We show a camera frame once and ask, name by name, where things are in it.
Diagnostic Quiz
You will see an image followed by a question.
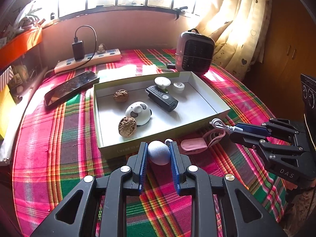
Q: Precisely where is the pink silicone pouch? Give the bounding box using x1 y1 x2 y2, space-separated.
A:
179 129 226 155

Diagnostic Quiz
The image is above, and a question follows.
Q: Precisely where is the white knob hook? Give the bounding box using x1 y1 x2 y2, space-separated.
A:
148 141 171 166

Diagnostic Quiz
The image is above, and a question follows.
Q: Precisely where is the white usb cable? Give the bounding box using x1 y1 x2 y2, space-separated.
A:
209 117 244 133

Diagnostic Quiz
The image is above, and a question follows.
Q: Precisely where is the walnut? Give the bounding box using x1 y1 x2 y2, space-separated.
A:
113 89 129 103
118 116 137 137

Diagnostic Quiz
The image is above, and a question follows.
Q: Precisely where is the white panda toy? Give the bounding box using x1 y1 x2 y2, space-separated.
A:
125 101 152 126

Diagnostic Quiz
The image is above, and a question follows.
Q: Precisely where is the black remote device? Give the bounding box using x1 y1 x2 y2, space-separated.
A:
145 85 178 112

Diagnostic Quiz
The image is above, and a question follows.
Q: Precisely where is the white round tape roll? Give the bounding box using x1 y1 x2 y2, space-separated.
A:
172 82 185 93

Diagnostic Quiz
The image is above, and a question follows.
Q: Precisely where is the white green suction cup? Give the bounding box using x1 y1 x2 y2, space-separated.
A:
154 76 171 93

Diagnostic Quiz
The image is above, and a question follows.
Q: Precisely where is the white cardboard box tray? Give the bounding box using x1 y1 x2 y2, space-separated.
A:
94 72 230 159

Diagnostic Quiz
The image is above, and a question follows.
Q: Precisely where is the grey portable fan heater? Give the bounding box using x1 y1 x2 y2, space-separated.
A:
166 28 215 75

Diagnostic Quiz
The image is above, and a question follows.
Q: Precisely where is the black smartphone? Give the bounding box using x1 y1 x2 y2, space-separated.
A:
44 71 100 108

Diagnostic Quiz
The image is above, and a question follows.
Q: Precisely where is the cream heart pattern curtain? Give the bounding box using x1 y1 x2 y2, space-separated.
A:
196 0 272 81

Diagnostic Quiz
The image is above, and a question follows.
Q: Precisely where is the white power strip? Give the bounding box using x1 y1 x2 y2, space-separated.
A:
54 49 122 73

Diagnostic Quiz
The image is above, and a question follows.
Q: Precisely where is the small white plug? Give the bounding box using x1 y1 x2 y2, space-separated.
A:
97 43 106 54

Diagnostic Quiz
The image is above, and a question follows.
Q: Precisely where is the black charger adapter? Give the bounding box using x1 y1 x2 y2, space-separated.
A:
72 36 85 61

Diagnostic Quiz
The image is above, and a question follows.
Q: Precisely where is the yellow box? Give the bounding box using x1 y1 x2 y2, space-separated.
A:
0 86 12 140

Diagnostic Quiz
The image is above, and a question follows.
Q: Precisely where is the black window latch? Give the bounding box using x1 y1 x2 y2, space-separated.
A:
174 6 188 20

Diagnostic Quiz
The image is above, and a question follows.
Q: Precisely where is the orange storage box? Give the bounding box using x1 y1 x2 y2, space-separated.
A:
0 27 42 69

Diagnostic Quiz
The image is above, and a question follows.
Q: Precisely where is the black charger cable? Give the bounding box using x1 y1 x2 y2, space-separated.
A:
44 24 98 80

